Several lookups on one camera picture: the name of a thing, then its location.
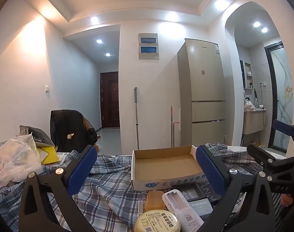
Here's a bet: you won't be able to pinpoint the clear plastic strip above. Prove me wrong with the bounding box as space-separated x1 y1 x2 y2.
137 199 144 220

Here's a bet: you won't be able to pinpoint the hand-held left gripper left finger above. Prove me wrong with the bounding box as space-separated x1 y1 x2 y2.
17 145 98 232

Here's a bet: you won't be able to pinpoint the white printed carton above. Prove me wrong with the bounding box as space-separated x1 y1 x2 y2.
40 151 75 172

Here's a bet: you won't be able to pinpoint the black jacket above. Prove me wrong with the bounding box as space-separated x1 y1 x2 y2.
50 109 98 153

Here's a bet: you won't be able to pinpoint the white remote control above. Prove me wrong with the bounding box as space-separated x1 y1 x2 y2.
162 190 204 232

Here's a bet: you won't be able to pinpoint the grey-handled mop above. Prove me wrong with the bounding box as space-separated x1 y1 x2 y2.
134 86 141 150

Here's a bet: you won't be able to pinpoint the pink-handled broom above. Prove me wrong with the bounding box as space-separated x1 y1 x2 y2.
170 106 181 148

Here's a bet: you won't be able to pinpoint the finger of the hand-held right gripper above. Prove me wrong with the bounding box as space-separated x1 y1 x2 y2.
273 119 294 154
247 144 294 182

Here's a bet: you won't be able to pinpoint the white plastic bag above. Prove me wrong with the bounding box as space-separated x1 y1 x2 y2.
0 134 42 189

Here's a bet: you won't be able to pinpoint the grey cloth bag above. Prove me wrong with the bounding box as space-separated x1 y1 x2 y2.
19 125 55 148

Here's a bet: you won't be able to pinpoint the dark brown door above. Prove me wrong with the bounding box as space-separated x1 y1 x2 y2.
100 71 120 128

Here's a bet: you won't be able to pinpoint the pile of towels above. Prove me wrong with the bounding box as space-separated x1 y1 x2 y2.
244 99 256 112

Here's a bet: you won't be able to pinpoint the brown garment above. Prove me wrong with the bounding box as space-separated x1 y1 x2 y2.
82 116 94 132

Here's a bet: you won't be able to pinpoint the wall electrical panel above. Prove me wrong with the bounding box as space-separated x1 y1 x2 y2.
138 32 160 60

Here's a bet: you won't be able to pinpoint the wall niche shelf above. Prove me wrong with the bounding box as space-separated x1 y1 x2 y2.
244 61 254 89

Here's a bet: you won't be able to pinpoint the yellow bag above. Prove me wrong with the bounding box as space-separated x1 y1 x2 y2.
37 145 61 165

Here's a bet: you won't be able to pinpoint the frosted glass door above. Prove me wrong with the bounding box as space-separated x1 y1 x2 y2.
264 41 294 154

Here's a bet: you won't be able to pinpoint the round cream-lidded jar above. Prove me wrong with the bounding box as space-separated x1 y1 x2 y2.
134 210 181 232

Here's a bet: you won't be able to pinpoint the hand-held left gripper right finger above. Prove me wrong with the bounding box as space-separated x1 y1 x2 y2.
196 145 277 232

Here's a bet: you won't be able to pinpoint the orange plastic lid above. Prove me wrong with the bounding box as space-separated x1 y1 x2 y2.
146 191 165 211

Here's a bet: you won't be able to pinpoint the blue plaid cloth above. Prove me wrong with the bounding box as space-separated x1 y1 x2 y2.
0 144 294 232

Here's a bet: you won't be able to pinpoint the shallow cardboard box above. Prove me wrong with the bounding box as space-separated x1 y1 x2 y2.
131 145 210 191

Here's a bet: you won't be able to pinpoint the recessed ceiling spotlights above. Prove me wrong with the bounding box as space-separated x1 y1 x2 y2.
40 0 269 57

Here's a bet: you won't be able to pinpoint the beige refrigerator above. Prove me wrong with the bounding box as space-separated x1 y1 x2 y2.
177 38 227 148

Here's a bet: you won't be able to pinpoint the small paper box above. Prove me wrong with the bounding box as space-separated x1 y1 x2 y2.
188 199 214 218

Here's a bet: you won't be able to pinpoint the bathroom mirror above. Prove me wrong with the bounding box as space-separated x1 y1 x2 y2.
239 59 245 89

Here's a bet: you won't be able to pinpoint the person's right hand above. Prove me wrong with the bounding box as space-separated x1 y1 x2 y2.
281 194 294 207

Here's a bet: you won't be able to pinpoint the black gift box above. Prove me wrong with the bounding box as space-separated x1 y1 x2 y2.
172 182 222 202

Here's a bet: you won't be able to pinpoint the beige sink cabinet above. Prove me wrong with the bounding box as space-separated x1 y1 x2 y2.
242 109 267 136

